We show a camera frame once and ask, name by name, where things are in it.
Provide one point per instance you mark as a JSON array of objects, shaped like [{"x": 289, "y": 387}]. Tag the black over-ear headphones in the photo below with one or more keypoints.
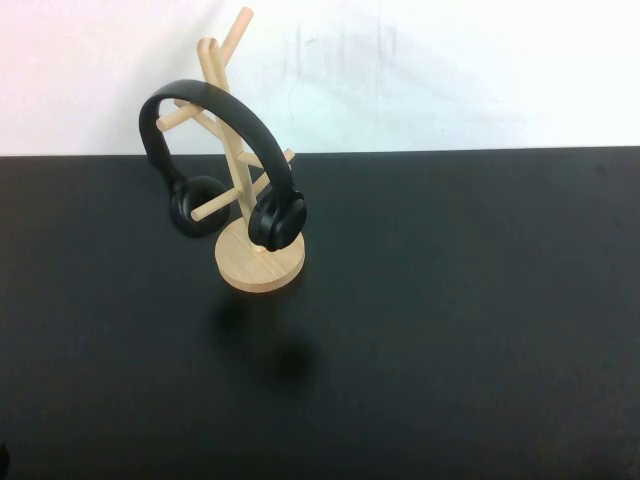
[{"x": 240, "y": 125}]

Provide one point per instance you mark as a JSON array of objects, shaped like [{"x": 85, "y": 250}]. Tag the wooden tree-shaped headphone stand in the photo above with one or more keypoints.
[{"x": 260, "y": 272}]

